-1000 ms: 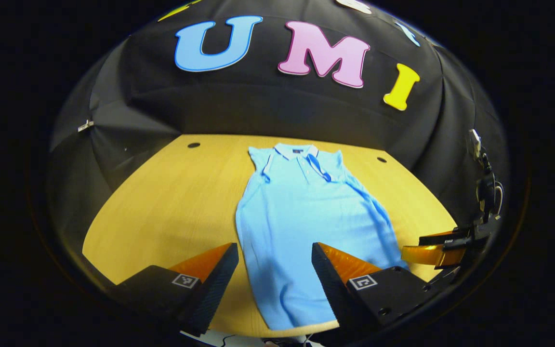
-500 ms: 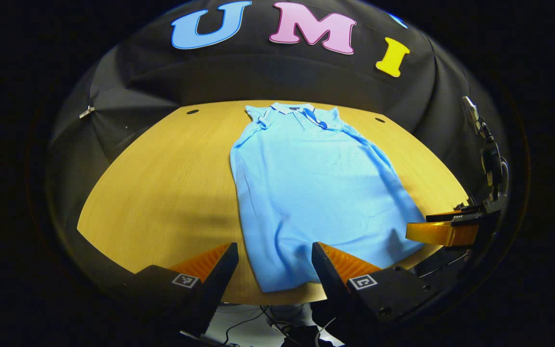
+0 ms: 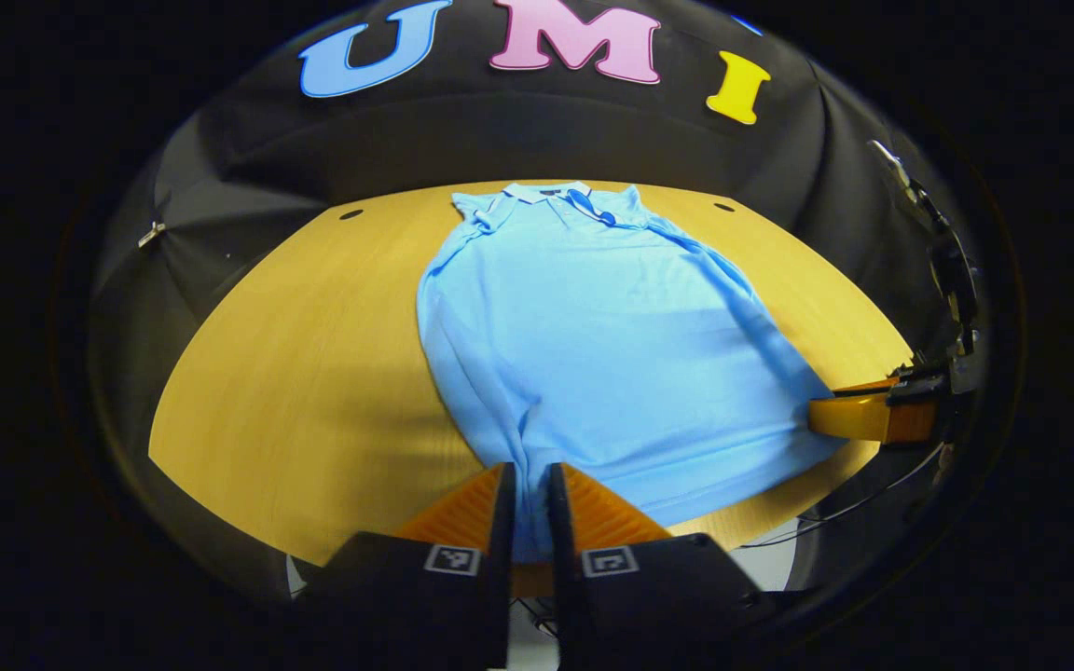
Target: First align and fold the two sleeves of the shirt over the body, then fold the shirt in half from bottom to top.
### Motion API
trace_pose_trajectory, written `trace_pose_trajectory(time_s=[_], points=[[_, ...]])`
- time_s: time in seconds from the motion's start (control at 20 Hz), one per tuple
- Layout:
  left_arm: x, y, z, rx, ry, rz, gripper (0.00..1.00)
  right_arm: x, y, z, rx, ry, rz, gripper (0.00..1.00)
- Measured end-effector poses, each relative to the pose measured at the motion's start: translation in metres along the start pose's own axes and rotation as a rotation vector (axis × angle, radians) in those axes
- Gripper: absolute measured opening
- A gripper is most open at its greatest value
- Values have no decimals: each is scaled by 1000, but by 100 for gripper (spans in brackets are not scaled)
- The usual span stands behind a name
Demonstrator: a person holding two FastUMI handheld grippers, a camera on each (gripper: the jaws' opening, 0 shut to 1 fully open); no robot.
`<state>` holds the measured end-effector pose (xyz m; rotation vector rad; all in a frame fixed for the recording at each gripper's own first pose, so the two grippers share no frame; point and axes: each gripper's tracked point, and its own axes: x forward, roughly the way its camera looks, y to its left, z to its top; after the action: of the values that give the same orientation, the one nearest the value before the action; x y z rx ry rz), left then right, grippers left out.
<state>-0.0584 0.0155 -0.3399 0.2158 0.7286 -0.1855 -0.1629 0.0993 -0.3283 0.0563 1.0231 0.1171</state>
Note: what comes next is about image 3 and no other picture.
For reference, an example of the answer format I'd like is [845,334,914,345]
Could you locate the black backdrop cloth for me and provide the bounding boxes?
[85,0,995,597]

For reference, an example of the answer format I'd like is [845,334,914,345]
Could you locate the black cable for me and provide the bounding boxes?
[742,445,946,551]

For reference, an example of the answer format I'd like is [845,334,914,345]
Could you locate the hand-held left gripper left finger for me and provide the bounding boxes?
[295,462,517,671]

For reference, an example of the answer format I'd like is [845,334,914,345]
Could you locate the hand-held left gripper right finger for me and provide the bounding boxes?
[546,462,780,671]

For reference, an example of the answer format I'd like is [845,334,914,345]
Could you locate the light blue T-shirt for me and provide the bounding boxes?
[416,182,850,565]

